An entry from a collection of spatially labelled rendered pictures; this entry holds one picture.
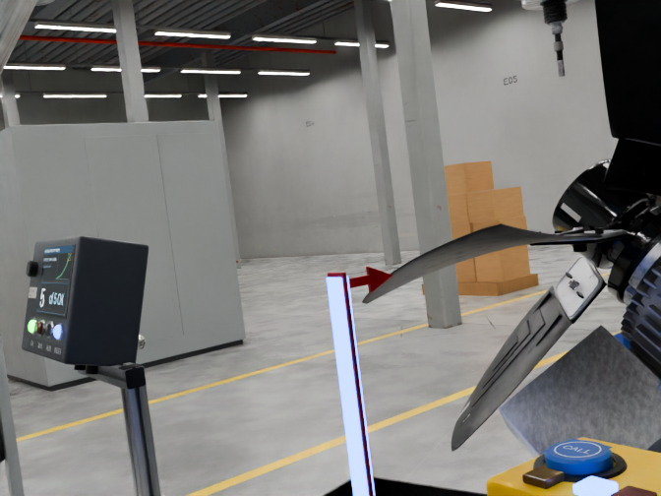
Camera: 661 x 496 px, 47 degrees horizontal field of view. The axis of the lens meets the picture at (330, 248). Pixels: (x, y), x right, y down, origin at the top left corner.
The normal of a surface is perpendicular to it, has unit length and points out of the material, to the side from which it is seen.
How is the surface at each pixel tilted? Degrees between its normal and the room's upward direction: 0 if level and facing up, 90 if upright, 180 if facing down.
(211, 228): 90
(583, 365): 55
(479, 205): 90
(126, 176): 90
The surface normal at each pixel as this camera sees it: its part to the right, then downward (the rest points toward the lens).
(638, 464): -0.12, -0.99
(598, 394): -0.33, -0.49
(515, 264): 0.65, -0.04
